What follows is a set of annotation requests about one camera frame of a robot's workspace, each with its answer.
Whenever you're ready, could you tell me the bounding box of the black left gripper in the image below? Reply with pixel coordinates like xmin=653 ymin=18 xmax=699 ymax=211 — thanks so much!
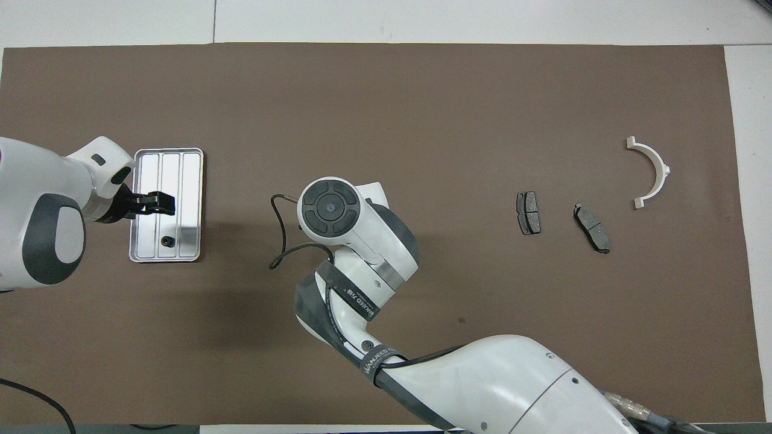
xmin=96 ymin=184 xmax=176 ymax=224

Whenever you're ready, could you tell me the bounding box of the white curved plastic bracket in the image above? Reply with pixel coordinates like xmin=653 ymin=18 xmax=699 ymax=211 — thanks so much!
xmin=626 ymin=136 xmax=672 ymax=210

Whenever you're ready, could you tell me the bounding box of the silver metal tray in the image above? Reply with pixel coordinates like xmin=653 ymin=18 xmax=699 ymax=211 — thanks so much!
xmin=128 ymin=148 xmax=204 ymax=263

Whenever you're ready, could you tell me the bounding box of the brown table mat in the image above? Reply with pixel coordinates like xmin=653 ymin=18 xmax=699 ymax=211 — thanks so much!
xmin=0 ymin=43 xmax=767 ymax=426

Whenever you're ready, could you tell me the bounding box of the dark grey rectangular brake pad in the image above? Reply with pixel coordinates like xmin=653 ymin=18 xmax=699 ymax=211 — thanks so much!
xmin=516 ymin=191 xmax=542 ymax=236

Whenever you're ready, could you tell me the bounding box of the dark grey curved brake pad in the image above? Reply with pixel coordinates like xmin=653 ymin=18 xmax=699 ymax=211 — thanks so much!
xmin=573 ymin=204 xmax=611 ymax=254

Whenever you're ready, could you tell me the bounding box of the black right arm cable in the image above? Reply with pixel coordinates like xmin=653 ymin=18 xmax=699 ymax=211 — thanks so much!
xmin=268 ymin=193 xmax=336 ymax=271

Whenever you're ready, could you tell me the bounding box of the black floor cable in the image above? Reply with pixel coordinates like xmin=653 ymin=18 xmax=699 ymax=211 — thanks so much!
xmin=0 ymin=378 xmax=77 ymax=434

